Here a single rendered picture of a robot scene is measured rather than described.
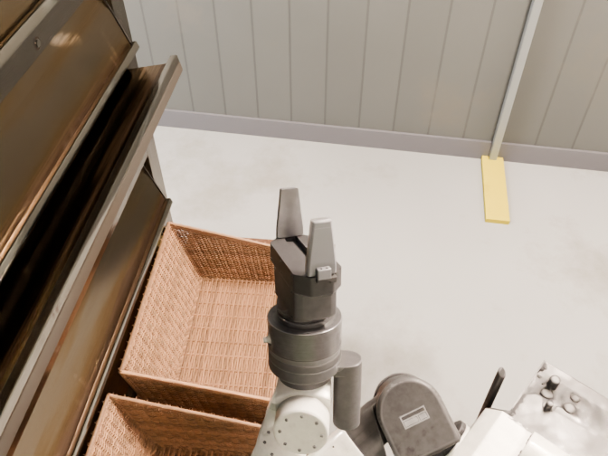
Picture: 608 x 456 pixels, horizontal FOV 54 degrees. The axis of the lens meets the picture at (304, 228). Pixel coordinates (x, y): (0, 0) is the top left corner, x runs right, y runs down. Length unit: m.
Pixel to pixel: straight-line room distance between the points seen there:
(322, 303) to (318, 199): 2.58
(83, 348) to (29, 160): 0.50
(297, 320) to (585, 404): 0.49
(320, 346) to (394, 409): 0.24
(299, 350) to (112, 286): 0.97
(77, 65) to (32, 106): 0.19
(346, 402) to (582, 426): 0.37
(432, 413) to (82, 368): 0.86
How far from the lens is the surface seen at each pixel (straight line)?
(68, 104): 1.31
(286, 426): 0.72
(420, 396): 0.89
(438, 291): 2.86
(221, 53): 3.45
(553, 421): 0.95
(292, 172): 3.39
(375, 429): 0.91
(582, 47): 3.34
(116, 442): 1.63
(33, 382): 0.97
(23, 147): 1.18
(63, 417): 1.44
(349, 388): 0.74
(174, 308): 1.90
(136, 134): 1.30
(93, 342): 1.52
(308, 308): 0.65
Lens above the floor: 2.19
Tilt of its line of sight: 45 degrees down
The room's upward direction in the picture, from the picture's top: straight up
